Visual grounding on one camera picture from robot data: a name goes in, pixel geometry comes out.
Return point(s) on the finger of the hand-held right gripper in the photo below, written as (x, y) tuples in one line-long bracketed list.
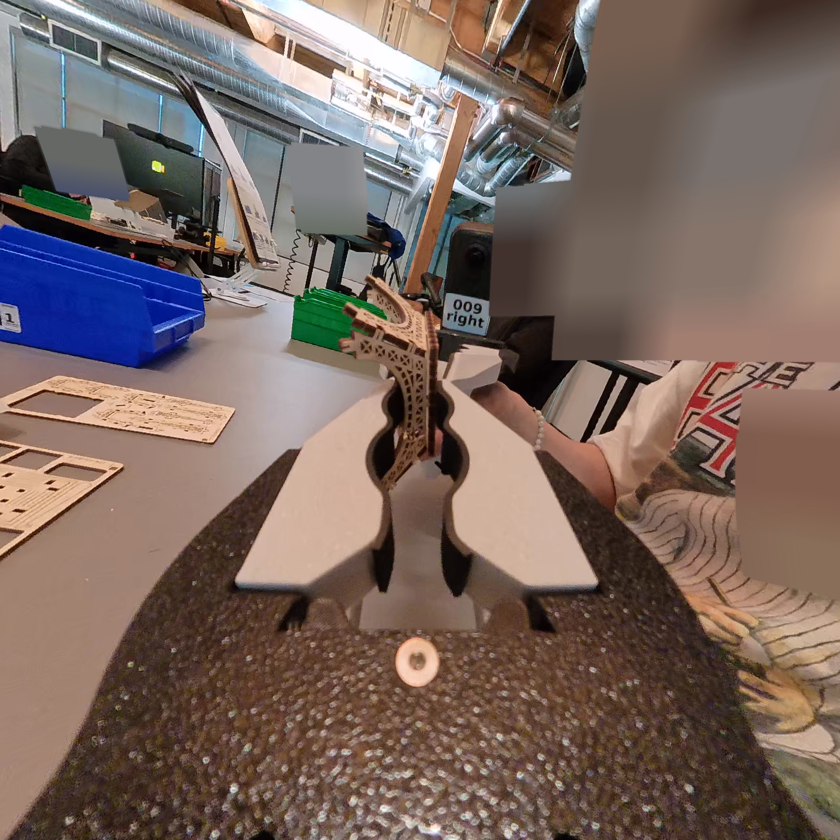
[(479, 369)]

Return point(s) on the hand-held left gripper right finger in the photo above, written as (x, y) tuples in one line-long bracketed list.
[(518, 525)]

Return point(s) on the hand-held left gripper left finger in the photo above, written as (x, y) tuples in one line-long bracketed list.
[(315, 518)]

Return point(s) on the wooden tower base model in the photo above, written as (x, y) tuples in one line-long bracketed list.
[(407, 367)]

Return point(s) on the person's right forearm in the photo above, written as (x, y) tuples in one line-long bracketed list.
[(577, 463)]

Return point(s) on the grey desk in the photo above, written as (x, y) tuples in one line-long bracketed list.
[(197, 499)]

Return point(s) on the brown wooden desk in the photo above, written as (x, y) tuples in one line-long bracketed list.
[(85, 226)]

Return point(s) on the person's right hand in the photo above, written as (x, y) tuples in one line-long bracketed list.
[(515, 413)]

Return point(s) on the white printed shirt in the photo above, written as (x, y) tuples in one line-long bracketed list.
[(676, 525)]

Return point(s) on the green storage bin stack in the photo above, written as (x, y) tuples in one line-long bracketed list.
[(315, 321)]

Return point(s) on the wooden part sheet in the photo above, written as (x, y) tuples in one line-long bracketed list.
[(164, 413), (39, 499)]

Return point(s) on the wooden display board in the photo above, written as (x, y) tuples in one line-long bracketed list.
[(239, 216)]

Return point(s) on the white board stand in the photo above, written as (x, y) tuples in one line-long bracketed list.
[(229, 289)]

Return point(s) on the blue storage bin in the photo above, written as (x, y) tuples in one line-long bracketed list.
[(98, 295)]

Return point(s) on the black computer monitor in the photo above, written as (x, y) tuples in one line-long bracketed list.
[(164, 177)]

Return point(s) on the wooden support post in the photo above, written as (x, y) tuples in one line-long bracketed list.
[(446, 190)]

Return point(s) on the silver ventilation duct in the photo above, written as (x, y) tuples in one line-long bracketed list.
[(518, 124), (216, 46)]

